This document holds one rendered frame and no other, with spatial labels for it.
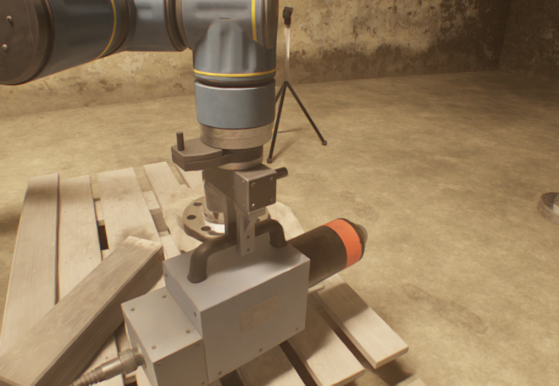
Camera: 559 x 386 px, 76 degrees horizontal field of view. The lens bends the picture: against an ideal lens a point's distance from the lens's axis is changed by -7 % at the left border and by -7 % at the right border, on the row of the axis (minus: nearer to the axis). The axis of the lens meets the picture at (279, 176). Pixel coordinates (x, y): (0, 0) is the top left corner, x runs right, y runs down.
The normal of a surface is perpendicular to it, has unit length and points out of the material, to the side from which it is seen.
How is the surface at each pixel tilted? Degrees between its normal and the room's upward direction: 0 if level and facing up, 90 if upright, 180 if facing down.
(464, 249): 0
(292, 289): 90
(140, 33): 122
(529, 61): 90
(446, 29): 90
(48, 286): 0
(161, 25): 107
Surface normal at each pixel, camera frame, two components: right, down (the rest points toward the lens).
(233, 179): -0.80, 0.25
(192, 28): -0.09, 0.72
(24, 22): 0.04, 0.44
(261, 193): 0.61, 0.36
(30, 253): 0.02, -0.90
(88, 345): 0.96, 0.14
